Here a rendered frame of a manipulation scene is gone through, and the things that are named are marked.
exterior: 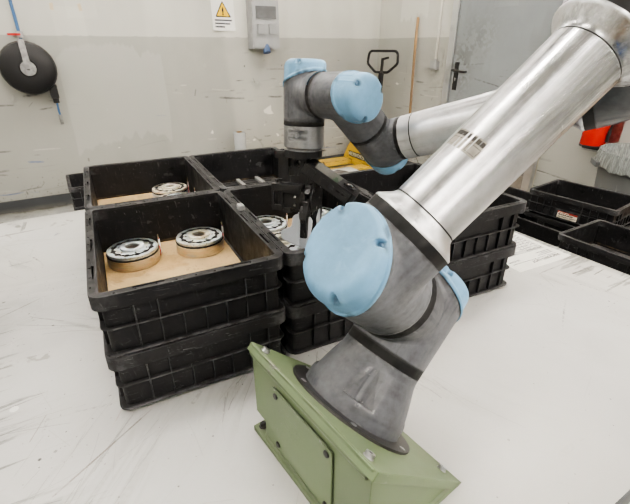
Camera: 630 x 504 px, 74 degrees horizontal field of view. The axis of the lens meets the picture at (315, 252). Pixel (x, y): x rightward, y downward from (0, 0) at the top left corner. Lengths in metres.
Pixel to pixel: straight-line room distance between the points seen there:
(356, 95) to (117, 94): 3.57
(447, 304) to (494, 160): 0.20
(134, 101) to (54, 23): 0.75
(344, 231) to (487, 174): 0.16
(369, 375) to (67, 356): 0.62
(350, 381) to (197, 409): 0.31
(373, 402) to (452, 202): 0.26
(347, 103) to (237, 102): 3.76
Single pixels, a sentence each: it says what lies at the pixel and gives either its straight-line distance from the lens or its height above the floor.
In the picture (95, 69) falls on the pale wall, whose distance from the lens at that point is 4.11.
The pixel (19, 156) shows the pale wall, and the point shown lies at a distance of 4.18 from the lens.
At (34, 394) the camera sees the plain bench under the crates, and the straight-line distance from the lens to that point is 0.91.
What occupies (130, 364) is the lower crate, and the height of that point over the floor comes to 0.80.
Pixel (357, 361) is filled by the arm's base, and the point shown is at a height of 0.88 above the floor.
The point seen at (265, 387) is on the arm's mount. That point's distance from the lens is 0.61.
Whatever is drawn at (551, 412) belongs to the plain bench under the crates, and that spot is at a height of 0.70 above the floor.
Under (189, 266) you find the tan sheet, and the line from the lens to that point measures 0.91.
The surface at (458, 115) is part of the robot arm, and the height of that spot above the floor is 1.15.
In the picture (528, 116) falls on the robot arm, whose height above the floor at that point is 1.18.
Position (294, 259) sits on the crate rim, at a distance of 0.70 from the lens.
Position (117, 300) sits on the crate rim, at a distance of 0.66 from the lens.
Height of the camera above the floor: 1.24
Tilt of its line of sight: 26 degrees down
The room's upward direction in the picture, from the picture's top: straight up
